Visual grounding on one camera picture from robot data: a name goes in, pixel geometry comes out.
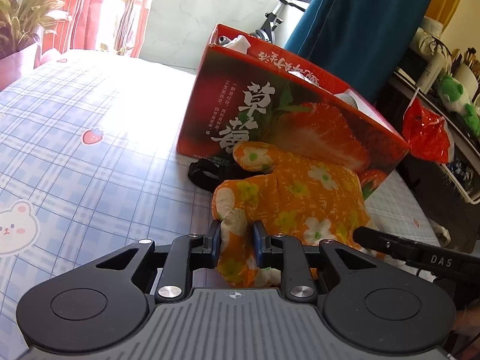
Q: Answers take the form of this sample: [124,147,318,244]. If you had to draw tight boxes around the orange floral cloth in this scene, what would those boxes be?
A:
[211,141,387,288]

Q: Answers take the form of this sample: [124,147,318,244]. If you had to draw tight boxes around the red plastic bag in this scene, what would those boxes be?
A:
[402,97,455,164]

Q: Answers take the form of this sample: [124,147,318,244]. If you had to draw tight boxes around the black strap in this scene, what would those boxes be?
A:
[187,157,245,193]

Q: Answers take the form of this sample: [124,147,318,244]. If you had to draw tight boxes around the white brush holder cup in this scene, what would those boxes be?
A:
[454,63,479,100]

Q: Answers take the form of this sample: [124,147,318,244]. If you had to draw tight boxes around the plaid strawberry tablecloth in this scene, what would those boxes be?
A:
[0,49,440,360]

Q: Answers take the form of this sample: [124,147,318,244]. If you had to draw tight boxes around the white wire shelf rack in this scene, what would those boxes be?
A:
[389,72,479,205]

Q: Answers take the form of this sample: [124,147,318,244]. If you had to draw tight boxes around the white tube bottle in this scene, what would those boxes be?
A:
[416,53,447,94]

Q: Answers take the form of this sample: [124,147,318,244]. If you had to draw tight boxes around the green white plush toy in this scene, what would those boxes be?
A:
[437,74,480,138]

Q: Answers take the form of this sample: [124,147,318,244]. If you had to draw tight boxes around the black exercise bike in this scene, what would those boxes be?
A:
[250,0,309,47]

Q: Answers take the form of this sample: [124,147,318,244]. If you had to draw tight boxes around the pink red curtain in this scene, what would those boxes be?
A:
[40,0,152,58]

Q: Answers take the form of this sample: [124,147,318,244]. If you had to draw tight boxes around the red strawberry cardboard box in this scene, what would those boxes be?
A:
[176,24,408,176]

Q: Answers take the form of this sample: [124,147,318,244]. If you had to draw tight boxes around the small potted plant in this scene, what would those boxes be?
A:
[1,0,71,89]

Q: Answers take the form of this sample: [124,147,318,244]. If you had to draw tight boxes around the white mesh cloth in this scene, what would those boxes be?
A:
[218,35,251,55]

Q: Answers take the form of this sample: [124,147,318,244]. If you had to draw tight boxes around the teal curtain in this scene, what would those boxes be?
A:
[285,0,431,101]

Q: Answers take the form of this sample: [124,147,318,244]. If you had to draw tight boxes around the beige bundled cloth bag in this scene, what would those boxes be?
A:
[409,28,452,63]

